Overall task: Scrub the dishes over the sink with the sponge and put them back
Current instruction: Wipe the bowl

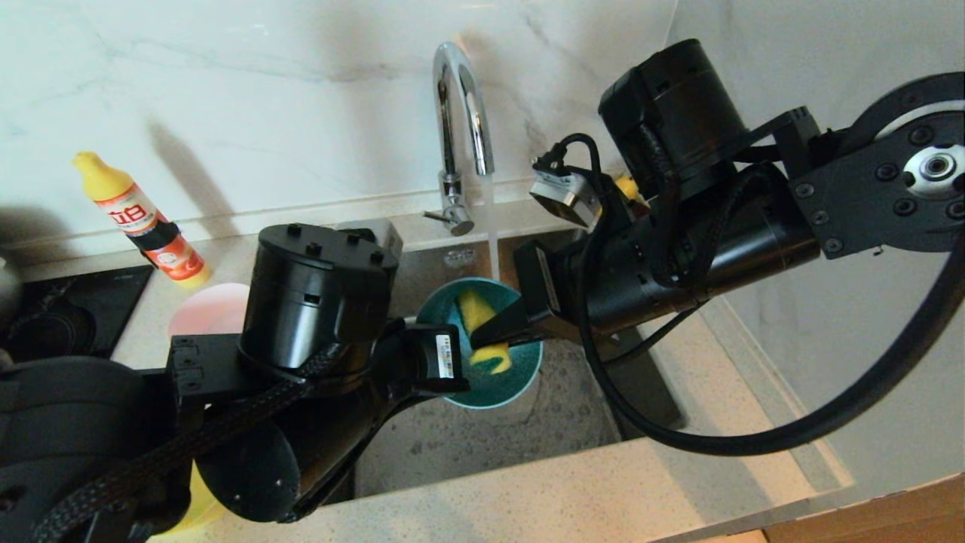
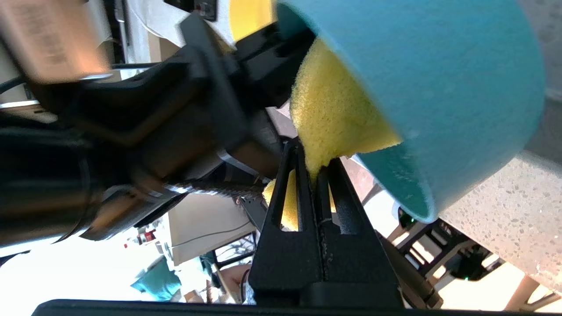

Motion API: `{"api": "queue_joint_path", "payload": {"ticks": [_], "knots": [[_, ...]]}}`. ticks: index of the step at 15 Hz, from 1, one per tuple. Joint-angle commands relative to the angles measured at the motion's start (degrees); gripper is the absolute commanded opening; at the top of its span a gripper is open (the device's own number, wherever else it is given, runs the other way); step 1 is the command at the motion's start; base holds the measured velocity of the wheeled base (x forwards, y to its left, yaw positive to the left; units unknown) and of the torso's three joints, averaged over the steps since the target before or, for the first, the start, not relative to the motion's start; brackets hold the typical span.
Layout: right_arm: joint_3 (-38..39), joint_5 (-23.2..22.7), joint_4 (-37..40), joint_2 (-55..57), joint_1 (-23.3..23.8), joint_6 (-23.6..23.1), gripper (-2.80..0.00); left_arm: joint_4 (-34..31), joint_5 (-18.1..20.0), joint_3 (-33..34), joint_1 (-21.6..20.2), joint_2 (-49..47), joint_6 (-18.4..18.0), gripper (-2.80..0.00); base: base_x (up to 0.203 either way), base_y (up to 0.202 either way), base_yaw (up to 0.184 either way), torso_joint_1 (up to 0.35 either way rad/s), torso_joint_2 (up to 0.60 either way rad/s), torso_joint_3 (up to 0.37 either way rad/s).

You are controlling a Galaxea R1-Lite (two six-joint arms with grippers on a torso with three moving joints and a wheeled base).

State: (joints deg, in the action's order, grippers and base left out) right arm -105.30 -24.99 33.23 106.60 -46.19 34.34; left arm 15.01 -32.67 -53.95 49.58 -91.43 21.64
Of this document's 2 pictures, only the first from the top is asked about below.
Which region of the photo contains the orange dish soap bottle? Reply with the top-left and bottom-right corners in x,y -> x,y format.
73,152 -> 213,290

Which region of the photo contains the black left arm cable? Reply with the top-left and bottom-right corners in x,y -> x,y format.
30,343 -> 348,543

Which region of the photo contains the yellow pear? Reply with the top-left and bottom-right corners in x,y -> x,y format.
614,175 -> 649,208

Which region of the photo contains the metal kettle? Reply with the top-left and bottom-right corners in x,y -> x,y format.
0,256 -> 23,325

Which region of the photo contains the blue plastic bowl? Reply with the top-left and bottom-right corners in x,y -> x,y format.
416,277 -> 544,410

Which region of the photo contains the stainless steel sink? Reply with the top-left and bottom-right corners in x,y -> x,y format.
320,229 -> 687,499

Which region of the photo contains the black round pan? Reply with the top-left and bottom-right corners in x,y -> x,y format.
0,302 -> 91,363

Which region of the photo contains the running tap water stream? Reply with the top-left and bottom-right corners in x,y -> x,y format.
482,175 -> 502,281

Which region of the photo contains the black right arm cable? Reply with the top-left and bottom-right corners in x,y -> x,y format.
554,132 -> 965,457

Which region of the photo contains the black glass cooktop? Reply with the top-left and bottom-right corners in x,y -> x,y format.
0,265 -> 155,361

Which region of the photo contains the yellow plastic bowl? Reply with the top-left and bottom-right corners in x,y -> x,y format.
151,460 -> 227,542

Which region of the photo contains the yellow green sponge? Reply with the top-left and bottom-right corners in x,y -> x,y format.
456,288 -> 513,376

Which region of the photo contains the left wrist camera unit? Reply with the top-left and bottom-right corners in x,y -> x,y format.
335,219 -> 404,261

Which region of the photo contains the chrome gooseneck faucet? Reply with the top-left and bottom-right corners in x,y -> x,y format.
422,41 -> 495,237

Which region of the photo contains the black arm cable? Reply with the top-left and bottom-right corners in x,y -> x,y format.
554,132 -> 965,457
30,343 -> 348,543

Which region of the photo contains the pink plastic bowl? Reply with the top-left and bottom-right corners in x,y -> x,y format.
167,283 -> 253,338

